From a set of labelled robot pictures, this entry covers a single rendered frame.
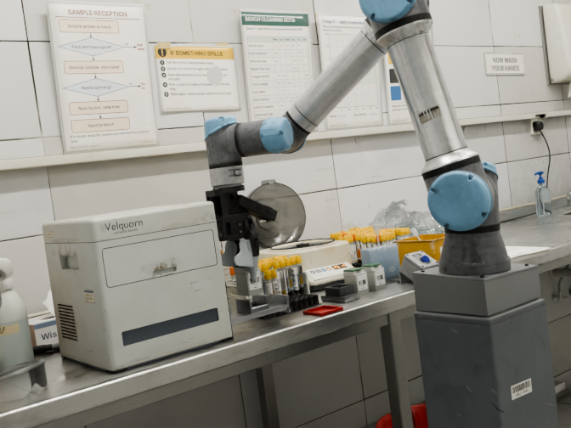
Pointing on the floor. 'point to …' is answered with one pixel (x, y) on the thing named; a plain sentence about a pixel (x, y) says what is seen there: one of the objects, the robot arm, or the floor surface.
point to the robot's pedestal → (488, 368)
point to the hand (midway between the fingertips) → (247, 273)
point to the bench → (267, 347)
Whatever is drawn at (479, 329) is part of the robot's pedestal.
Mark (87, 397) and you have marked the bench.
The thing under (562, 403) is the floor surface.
